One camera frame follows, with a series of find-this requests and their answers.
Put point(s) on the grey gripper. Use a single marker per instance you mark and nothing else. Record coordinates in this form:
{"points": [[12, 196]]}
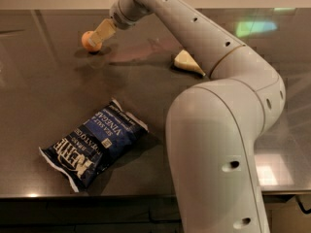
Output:
{"points": [[119, 16]]}

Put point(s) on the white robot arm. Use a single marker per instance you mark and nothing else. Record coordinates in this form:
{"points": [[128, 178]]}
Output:
{"points": [[211, 127]]}

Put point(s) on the yellow sponge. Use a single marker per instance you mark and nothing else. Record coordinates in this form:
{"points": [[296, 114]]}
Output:
{"points": [[184, 61]]}

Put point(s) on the blue kettle chips bag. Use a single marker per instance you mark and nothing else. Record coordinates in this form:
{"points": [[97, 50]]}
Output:
{"points": [[95, 145]]}

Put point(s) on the orange fruit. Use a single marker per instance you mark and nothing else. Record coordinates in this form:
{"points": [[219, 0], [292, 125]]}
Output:
{"points": [[87, 45]]}

